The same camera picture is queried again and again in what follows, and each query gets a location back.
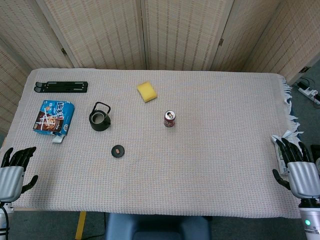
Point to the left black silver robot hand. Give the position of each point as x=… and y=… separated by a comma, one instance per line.
x=10, y=180

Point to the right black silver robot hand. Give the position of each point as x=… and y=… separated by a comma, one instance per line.
x=302, y=178

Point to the black round teapot lid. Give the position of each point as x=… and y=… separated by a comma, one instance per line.
x=118, y=151

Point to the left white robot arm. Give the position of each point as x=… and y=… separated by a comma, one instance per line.
x=3, y=231

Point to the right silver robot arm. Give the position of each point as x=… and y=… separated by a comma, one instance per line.
x=310, y=222

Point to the black cast iron teapot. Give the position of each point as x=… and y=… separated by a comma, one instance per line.
x=100, y=121

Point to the crumpled white printed bag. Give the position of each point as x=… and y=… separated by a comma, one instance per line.
x=281, y=155

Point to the blue snack package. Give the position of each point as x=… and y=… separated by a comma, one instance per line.
x=53, y=118

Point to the yellow table leg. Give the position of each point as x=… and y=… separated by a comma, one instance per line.
x=80, y=225

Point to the white power strip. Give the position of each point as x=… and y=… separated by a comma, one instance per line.
x=310, y=93

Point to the black folding stand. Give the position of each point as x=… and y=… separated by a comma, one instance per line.
x=62, y=86

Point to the white waffle weave tablecloth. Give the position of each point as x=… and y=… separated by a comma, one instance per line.
x=175, y=162

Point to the brass screen hinge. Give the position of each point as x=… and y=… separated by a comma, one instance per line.
x=63, y=51
x=220, y=41

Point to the red drink can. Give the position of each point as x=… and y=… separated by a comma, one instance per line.
x=170, y=120

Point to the yellow sponge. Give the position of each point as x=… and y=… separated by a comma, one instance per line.
x=147, y=93

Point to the woven folding screen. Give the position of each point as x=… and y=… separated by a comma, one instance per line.
x=150, y=32

